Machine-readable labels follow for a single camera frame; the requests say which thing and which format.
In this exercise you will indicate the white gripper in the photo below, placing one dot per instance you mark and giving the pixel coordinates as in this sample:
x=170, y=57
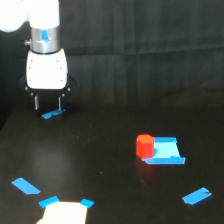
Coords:
x=47, y=72

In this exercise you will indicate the red hexagonal block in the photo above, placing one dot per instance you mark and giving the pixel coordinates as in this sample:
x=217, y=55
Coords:
x=145, y=146

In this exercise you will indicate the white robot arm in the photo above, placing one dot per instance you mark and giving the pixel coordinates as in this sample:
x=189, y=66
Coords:
x=43, y=17

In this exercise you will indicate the blue tape strip far left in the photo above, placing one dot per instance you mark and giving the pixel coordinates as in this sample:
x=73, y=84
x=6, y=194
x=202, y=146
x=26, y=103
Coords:
x=53, y=113

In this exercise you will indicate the blue tape strip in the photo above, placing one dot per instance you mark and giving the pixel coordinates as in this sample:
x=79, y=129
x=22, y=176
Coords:
x=53, y=113
x=25, y=186
x=196, y=196

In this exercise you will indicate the blue tape strip near left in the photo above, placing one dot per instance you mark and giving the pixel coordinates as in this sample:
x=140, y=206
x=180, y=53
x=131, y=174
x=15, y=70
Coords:
x=25, y=186

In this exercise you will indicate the blue tape on paper left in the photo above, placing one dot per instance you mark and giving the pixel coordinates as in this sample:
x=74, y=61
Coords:
x=48, y=201

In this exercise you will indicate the blue tape on paper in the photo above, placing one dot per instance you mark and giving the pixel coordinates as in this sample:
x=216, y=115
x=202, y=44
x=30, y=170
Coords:
x=48, y=201
x=87, y=203

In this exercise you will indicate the blue tape on paper right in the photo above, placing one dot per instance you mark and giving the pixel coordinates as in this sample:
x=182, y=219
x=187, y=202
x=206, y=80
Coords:
x=87, y=203

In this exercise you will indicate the white paper sheet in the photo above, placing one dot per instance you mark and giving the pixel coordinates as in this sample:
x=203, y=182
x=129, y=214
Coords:
x=64, y=213

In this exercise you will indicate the light blue taped paper square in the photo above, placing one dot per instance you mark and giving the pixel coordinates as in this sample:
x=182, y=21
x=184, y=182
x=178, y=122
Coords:
x=166, y=152

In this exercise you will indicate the blue tape strip near right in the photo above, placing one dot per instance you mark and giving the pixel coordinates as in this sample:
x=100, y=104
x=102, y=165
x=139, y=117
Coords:
x=196, y=196

